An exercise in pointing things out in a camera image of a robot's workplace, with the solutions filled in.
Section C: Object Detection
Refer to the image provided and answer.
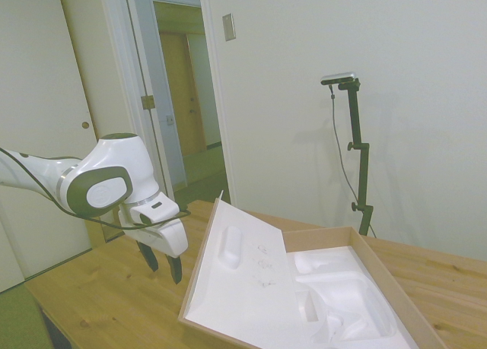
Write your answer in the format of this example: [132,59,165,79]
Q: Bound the black camera stand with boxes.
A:
[336,78,376,237]

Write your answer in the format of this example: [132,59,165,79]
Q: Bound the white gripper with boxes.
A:
[117,210,189,286]

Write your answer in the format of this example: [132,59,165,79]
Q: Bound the grey wall switch plate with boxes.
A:
[221,13,237,43]

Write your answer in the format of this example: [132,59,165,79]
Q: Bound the cardboard box base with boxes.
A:
[282,226,447,349]

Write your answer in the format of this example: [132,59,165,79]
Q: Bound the white door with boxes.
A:
[0,0,100,293]

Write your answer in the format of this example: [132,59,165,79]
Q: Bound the wooden hallway door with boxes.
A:
[158,30,209,157]

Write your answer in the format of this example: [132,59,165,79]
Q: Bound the cardboard box lid with foam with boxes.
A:
[177,190,306,349]

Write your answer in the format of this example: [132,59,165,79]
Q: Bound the grey exterior camera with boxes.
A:
[320,71,359,87]

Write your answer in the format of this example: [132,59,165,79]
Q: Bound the white moulded foam insert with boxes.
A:
[285,243,412,349]

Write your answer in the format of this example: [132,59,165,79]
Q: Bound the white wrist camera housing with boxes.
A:
[128,192,180,226]

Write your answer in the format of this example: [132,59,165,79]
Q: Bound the white door frame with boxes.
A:
[99,0,239,243]

